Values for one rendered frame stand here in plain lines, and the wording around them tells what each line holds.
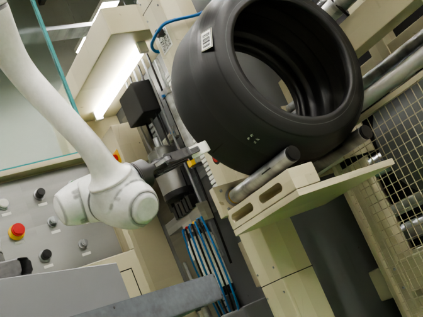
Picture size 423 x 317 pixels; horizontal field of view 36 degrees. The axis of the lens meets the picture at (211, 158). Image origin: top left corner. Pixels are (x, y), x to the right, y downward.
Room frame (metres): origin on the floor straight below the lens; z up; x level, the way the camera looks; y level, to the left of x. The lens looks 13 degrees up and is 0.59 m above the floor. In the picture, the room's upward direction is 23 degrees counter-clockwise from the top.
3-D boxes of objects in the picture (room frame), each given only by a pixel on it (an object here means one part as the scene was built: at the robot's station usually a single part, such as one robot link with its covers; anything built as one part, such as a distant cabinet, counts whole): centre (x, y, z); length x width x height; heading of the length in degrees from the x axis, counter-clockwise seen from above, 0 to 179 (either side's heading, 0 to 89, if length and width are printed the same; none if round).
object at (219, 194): (2.08, -0.13, 0.90); 0.40 x 0.03 x 0.10; 123
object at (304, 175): (1.86, -0.11, 0.83); 0.36 x 0.09 x 0.06; 33
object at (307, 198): (1.93, -0.23, 0.80); 0.37 x 0.36 x 0.02; 123
